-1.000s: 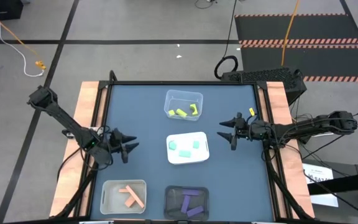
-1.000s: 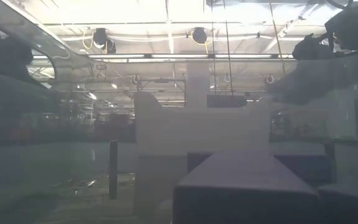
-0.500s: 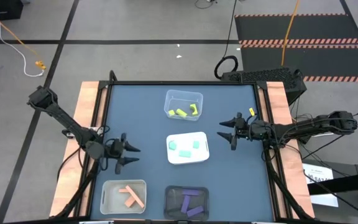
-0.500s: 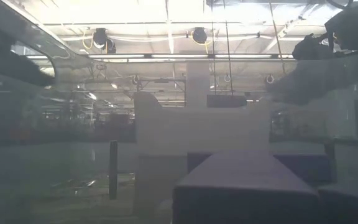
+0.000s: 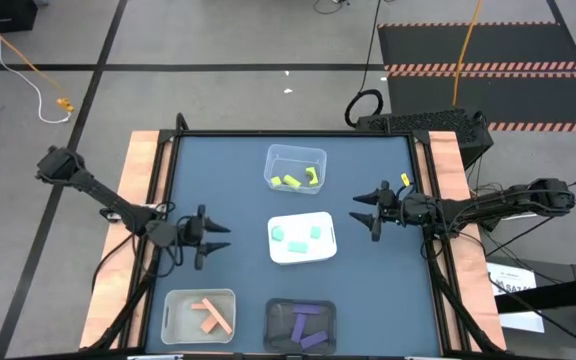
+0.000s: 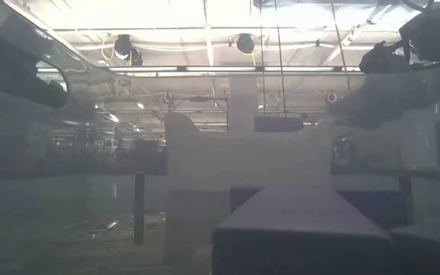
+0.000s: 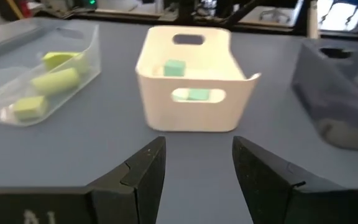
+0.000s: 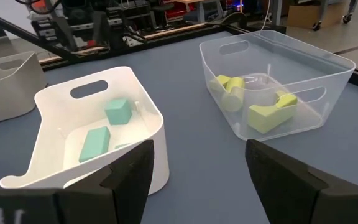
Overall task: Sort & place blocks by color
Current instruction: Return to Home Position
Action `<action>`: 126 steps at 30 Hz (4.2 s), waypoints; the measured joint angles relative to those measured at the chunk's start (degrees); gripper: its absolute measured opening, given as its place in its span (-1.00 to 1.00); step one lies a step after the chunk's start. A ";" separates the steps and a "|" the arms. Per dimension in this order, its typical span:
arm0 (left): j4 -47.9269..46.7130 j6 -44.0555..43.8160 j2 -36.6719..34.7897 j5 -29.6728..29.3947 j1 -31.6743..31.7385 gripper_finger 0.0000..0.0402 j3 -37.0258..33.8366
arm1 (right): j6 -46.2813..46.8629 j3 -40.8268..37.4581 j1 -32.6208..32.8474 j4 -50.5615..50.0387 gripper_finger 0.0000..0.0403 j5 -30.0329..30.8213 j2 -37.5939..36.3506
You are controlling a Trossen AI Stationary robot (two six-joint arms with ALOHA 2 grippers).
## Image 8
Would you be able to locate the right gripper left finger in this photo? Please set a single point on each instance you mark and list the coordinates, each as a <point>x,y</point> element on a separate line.
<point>126,186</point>

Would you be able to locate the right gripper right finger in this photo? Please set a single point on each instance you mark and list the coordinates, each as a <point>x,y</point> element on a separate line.
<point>284,186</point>

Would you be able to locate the teal rectangular block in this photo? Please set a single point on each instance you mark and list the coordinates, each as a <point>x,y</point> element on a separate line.
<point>95,143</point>

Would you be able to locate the yellow arch block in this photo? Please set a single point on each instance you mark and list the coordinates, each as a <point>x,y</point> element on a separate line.
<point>269,118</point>

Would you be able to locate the teal cube block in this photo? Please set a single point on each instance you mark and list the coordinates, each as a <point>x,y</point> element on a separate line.
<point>118,111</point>

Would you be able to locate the yellow cylinder block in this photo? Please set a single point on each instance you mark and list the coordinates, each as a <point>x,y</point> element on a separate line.
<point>233,93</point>

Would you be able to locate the small yellow block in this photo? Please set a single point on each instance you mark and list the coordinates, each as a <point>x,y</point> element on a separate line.
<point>221,81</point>

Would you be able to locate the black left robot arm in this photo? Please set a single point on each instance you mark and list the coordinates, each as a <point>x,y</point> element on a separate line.
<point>65,31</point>

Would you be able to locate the clear plastic bin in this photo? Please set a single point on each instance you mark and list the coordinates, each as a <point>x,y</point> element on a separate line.
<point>291,56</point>

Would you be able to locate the grey plastic bin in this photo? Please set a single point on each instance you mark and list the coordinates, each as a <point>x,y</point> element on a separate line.
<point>11,87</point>

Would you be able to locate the cardboard box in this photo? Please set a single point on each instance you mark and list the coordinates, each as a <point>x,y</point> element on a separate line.
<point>309,14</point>

